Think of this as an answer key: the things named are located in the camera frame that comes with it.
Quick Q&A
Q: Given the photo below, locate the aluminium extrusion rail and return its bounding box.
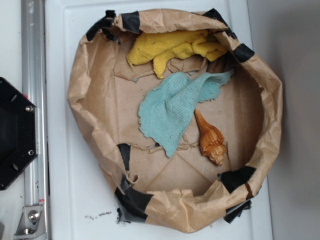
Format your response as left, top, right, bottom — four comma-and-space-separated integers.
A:
21, 0, 52, 240

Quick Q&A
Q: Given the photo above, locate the orange spiral sea shell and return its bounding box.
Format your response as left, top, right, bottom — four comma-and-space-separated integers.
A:
194, 109, 226, 166

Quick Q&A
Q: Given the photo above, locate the brown paper bag bin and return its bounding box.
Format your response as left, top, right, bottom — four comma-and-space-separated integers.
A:
67, 9, 283, 233

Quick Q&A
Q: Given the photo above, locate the silver corner bracket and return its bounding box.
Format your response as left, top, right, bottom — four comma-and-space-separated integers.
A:
13, 205, 47, 240

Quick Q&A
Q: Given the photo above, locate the yellow terry cloth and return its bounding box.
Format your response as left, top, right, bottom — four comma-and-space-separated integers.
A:
126, 29, 228, 79

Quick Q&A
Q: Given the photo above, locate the teal terry cloth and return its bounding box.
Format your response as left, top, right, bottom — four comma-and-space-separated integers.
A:
138, 70, 234, 158

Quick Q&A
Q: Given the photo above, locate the white plastic tray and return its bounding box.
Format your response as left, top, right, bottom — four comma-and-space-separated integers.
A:
44, 0, 273, 240

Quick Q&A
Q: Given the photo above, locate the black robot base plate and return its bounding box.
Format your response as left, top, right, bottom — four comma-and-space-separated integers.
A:
0, 77, 38, 191

